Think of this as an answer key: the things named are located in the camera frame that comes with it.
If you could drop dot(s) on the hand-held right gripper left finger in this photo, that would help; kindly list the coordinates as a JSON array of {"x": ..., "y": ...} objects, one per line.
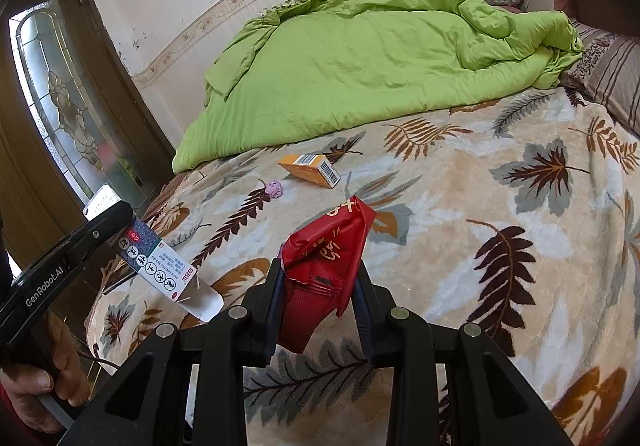
[{"x": 272, "y": 306}]

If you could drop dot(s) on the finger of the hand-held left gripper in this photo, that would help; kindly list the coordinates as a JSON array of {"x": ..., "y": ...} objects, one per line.
[{"x": 60, "y": 266}]

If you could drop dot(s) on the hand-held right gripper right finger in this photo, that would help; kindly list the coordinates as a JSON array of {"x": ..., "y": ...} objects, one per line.
[{"x": 362, "y": 321}]

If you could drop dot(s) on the large red foil wrapper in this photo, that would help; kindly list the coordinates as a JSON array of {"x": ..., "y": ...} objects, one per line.
[{"x": 325, "y": 246}]

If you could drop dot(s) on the white and dark carton box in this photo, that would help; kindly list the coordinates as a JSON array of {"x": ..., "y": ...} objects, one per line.
[{"x": 165, "y": 271}]

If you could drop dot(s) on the person's left hand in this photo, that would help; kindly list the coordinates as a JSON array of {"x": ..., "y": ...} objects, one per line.
[{"x": 70, "y": 366}]

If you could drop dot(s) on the pink crumpled paper ball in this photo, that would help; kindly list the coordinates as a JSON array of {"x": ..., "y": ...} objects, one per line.
[{"x": 275, "y": 189}]

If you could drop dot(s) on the orange carton box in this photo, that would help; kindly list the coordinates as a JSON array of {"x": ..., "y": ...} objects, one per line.
[{"x": 305, "y": 168}]

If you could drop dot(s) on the leaf print blanket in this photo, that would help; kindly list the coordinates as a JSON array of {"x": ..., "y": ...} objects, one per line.
[{"x": 500, "y": 236}]

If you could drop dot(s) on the wooden door with stained glass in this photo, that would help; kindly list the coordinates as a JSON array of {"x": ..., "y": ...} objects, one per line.
[{"x": 75, "y": 90}]

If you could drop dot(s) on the green quilt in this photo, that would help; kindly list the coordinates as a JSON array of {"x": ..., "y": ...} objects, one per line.
[{"x": 360, "y": 60}]

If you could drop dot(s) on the striped brown pillow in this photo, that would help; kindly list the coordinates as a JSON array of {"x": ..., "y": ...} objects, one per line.
[{"x": 612, "y": 70}]

